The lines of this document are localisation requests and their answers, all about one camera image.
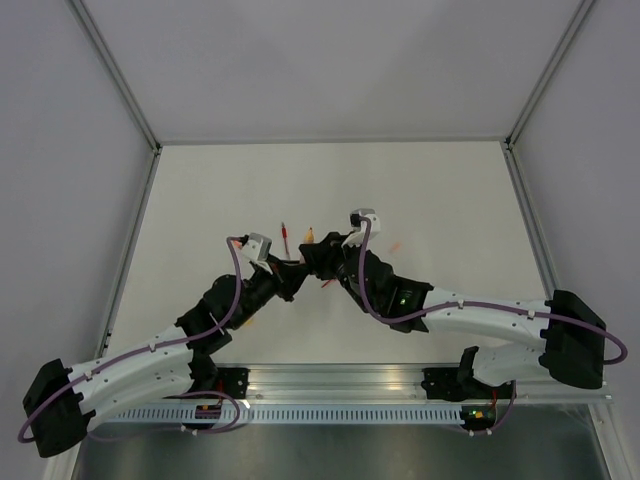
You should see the white slotted cable duct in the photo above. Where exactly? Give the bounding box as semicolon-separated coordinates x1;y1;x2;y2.
110;403;464;425

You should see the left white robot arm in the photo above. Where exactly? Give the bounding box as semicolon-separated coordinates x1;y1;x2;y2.
18;258;309;458

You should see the right aluminium frame post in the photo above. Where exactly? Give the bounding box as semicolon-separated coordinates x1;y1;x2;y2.
503;0;598;151

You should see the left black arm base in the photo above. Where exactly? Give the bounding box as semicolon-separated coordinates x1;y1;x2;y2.
188;353;250;399

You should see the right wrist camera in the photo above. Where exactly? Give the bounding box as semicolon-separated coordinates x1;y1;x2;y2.
342;208;381;247

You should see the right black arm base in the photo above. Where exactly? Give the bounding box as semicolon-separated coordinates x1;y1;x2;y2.
421;346;514;402

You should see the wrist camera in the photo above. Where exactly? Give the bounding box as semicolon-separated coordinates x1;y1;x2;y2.
342;208;381;247
240;233;272;263

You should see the left aluminium frame post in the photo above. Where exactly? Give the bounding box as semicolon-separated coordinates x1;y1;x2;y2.
65;0;162;154

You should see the orange highlighter pen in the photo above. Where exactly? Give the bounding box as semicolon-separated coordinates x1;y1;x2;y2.
304;227;315;244

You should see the aluminium mounting rail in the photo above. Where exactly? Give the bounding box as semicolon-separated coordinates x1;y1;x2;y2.
74;363;614;404

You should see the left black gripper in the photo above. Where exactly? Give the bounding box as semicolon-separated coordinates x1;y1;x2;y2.
230;254;309;329

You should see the red thin pen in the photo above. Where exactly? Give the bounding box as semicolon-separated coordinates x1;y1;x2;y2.
281;221;291;260

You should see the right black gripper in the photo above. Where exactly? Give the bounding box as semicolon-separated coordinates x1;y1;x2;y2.
299;231;374;314

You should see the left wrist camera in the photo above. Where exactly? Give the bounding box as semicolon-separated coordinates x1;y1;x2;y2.
240;233;272;263

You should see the aluminium frame post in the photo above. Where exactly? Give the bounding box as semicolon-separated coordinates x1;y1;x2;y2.
65;0;162;154
503;0;598;151

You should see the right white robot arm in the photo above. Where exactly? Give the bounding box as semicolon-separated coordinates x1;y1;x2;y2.
299;232;606;397

